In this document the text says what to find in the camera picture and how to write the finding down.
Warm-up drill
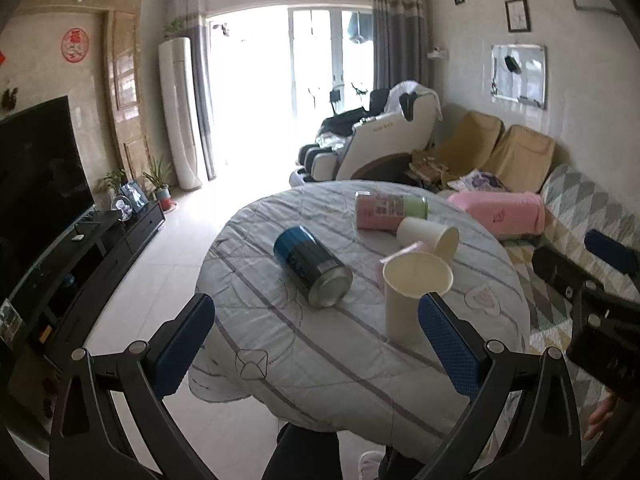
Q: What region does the cream paper cup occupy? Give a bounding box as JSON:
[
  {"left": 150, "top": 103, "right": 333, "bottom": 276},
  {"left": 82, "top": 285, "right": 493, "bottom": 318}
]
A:
[{"left": 382, "top": 252, "right": 454, "bottom": 345}]

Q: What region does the pink and green can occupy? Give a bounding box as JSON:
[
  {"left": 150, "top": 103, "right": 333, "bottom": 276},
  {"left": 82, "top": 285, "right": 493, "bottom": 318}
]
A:
[{"left": 354, "top": 191, "right": 430, "bottom": 231}]

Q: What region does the white paper cup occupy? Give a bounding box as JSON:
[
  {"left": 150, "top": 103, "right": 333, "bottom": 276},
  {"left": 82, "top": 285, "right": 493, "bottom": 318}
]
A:
[{"left": 396, "top": 216, "right": 460, "bottom": 261}]

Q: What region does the photo frame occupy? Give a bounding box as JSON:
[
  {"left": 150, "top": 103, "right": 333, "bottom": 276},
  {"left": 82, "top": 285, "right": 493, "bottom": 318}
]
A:
[{"left": 119, "top": 181, "right": 149, "bottom": 213}]

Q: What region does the wall whiteboard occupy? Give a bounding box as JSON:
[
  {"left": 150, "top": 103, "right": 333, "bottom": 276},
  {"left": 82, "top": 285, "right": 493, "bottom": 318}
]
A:
[{"left": 490, "top": 43, "right": 547, "bottom": 110}]

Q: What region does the white standing air conditioner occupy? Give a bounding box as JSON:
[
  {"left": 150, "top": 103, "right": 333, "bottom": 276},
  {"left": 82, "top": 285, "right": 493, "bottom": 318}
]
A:
[{"left": 158, "top": 36, "right": 206, "bottom": 191}]

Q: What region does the potted plant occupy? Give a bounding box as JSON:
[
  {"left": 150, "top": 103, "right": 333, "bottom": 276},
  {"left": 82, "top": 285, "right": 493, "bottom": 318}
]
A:
[
  {"left": 142, "top": 155, "right": 174, "bottom": 207},
  {"left": 96, "top": 169, "right": 128, "bottom": 196}
]

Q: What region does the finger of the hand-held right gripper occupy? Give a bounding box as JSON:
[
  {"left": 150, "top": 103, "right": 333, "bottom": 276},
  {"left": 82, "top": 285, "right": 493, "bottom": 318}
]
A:
[
  {"left": 584, "top": 229, "right": 640, "bottom": 277},
  {"left": 531, "top": 246, "right": 587, "bottom": 303}
]

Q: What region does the black television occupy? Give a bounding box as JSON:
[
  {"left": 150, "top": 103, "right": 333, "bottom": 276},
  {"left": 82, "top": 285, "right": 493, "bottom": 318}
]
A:
[{"left": 0, "top": 95, "right": 96, "bottom": 306}]

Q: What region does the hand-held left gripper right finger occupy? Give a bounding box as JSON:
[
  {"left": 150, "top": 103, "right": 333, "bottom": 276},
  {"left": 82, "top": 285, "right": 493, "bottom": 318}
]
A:
[{"left": 418, "top": 292, "right": 584, "bottom": 480}]

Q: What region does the person's leg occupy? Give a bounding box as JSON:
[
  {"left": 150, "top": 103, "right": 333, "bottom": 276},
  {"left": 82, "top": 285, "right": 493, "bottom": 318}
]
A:
[{"left": 262, "top": 422, "right": 341, "bottom": 480}]

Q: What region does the white massage chair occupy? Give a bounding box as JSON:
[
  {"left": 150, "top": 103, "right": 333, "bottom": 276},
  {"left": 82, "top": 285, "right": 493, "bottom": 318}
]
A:
[{"left": 290, "top": 82, "right": 443, "bottom": 186}]

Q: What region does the sofa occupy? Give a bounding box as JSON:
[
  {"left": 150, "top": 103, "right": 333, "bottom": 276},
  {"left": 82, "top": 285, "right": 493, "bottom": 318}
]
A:
[{"left": 434, "top": 104, "right": 640, "bottom": 396}]

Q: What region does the diamond patterned sofa cover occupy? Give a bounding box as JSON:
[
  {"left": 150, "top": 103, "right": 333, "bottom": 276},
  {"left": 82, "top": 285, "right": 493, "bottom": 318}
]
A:
[{"left": 500, "top": 162, "right": 640, "bottom": 356}]

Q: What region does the person's right hand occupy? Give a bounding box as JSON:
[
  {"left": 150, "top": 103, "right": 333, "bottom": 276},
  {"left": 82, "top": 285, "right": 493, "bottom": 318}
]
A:
[{"left": 582, "top": 392, "right": 621, "bottom": 442}]

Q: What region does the grey curtain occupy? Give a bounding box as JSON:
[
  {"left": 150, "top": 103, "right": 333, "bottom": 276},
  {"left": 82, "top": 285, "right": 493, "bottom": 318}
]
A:
[
  {"left": 167, "top": 0, "right": 218, "bottom": 181},
  {"left": 370, "top": 0, "right": 431, "bottom": 96}
]

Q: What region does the black tv stand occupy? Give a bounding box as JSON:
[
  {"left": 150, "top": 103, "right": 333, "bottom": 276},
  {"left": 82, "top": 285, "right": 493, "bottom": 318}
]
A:
[{"left": 0, "top": 200, "right": 167, "bottom": 411}]

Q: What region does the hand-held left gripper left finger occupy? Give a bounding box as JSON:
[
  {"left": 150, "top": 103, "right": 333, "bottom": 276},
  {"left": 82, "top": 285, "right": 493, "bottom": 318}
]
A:
[{"left": 49, "top": 292, "right": 216, "bottom": 480}]

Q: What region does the red round wall decoration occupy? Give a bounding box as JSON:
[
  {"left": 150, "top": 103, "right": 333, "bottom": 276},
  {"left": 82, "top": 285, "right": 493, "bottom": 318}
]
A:
[{"left": 61, "top": 28, "right": 91, "bottom": 63}]

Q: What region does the beige sofa back cover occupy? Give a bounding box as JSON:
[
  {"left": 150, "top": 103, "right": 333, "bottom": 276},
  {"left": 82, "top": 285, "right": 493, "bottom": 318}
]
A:
[
  {"left": 492, "top": 125, "right": 557, "bottom": 193},
  {"left": 440, "top": 107, "right": 505, "bottom": 176}
]

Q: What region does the pink folded blanket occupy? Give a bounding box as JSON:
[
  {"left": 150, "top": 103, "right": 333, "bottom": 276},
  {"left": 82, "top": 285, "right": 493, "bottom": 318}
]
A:
[{"left": 446, "top": 190, "right": 546, "bottom": 240}]

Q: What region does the blue metal can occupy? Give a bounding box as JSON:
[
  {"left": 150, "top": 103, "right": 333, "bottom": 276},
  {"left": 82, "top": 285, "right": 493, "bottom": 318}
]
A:
[{"left": 273, "top": 225, "right": 354, "bottom": 308}]

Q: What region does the white cloth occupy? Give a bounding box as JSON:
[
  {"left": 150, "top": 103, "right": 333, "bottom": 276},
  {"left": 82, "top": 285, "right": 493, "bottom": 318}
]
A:
[{"left": 387, "top": 80, "right": 443, "bottom": 121}]

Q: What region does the round table with striped cloth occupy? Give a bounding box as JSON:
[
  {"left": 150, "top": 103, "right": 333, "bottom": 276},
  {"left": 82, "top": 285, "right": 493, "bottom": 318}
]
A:
[{"left": 187, "top": 180, "right": 532, "bottom": 453}]

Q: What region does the pink slipper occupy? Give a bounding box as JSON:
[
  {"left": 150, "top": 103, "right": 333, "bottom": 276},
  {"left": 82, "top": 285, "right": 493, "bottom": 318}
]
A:
[{"left": 357, "top": 450, "right": 386, "bottom": 480}]

